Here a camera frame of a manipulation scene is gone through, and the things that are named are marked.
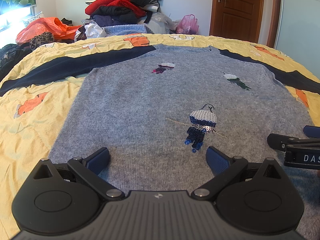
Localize grey navy knit sweater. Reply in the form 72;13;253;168
0;43;320;233

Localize dark clothes at bed edge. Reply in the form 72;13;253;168
0;44;32;80

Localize yellow floral bed quilt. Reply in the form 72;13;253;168
1;33;318;239

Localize glass sliding wardrobe door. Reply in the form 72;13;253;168
276;0;319;77

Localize leopard print cloth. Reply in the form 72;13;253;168
29;32;54;50

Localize white crumpled plastic bag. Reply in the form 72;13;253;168
74;23;107;42

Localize brown wooden door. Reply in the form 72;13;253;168
209;0;264;42

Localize light blue knit garment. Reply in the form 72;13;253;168
103;24;153;36

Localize pink plastic bag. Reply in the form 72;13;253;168
176;14;199;35

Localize orange plastic bag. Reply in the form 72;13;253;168
16;17;81;45

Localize dark navy garment on pile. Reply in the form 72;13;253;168
90;6;138;27

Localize clear plastic bag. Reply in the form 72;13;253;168
137;12;179;34

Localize red garment on pile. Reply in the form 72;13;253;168
85;0;146;18

